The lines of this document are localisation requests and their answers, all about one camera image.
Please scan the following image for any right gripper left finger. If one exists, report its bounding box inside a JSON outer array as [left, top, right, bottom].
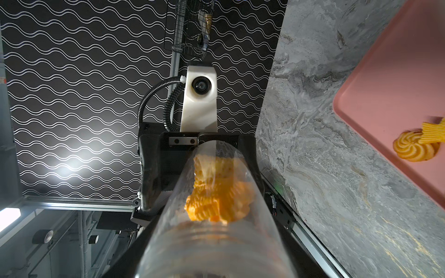
[[102, 218, 156, 278]]

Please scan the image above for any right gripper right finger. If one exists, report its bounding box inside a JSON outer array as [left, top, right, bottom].
[[275, 222, 327, 278]]

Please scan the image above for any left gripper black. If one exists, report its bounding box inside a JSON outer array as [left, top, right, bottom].
[[130, 122, 264, 226]]

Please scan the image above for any clear cookie jar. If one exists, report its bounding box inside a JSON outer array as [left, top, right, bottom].
[[136, 141, 297, 278]]

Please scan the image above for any orange fish cookie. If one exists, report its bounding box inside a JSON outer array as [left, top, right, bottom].
[[418, 118, 445, 144]]

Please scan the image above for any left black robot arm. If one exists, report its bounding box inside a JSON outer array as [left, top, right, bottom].
[[130, 76, 265, 227]]

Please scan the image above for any pink plastic tray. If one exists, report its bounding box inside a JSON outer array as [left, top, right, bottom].
[[333, 1, 445, 206]]

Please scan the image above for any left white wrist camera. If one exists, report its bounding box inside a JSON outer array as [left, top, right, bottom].
[[180, 66, 218, 133]]

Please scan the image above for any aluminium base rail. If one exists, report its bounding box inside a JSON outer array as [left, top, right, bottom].
[[263, 178, 351, 278]]

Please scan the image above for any black wire wall basket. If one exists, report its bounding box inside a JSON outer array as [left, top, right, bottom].
[[163, 1, 215, 60]]

